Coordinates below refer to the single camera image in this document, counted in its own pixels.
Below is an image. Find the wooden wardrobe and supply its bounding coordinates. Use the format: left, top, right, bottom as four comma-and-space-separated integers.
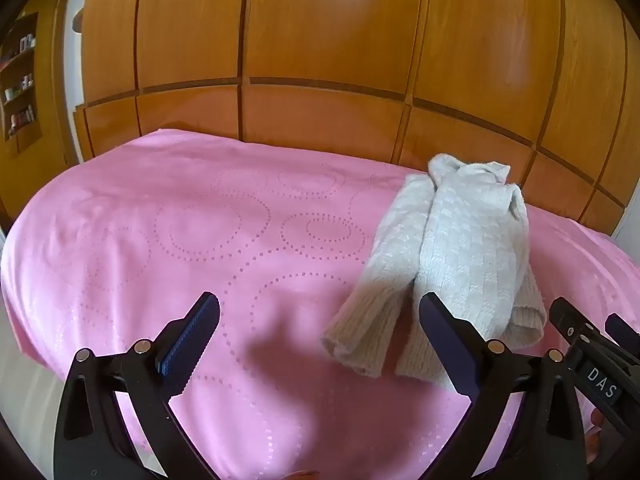
72, 0, 640, 237

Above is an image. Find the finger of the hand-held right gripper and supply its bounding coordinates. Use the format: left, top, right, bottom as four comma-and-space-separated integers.
604, 312, 640, 357
550, 297, 603, 353

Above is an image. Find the white knitted sweater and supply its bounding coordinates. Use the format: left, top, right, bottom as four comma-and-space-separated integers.
321, 153, 547, 391

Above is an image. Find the pink patterned bedspread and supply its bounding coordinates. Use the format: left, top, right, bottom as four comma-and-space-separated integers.
0, 129, 640, 480

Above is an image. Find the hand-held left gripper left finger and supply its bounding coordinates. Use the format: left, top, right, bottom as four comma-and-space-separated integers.
52, 291, 221, 480

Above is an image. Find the wooden wall shelf with bottles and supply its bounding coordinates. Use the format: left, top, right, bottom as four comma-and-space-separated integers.
0, 12, 44, 144

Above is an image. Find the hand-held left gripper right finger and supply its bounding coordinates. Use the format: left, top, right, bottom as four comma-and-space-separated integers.
419, 291, 589, 480

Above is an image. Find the person's right hand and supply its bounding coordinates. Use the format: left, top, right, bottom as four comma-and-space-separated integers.
586, 406, 610, 456

